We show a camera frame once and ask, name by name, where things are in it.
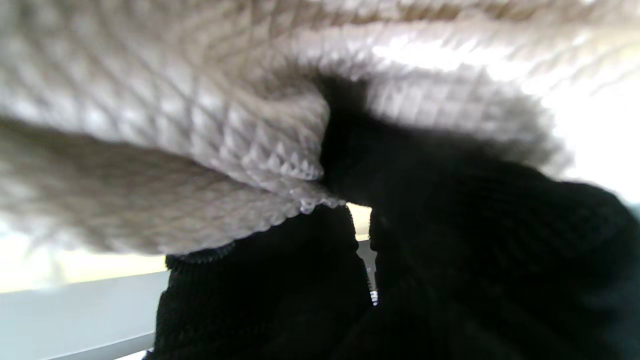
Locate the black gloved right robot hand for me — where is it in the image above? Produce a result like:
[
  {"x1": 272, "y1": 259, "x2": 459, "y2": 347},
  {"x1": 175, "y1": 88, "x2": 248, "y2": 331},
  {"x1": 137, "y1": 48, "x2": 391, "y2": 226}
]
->
[{"x1": 142, "y1": 75, "x2": 640, "y2": 360}]

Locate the beige wiping cloth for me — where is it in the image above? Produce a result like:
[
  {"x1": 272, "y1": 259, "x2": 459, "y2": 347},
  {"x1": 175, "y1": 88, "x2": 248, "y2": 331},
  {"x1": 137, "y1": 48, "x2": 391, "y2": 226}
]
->
[{"x1": 0, "y1": 0, "x2": 640, "y2": 257}]

